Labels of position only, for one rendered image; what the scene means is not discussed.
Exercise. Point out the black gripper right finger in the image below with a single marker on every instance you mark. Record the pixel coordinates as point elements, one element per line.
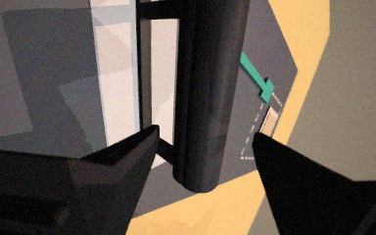
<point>308,198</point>

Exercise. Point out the beige square tile with dark centre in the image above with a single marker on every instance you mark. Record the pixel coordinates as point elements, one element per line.
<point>268,121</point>

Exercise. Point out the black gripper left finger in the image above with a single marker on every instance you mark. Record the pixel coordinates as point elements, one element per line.
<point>102,188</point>

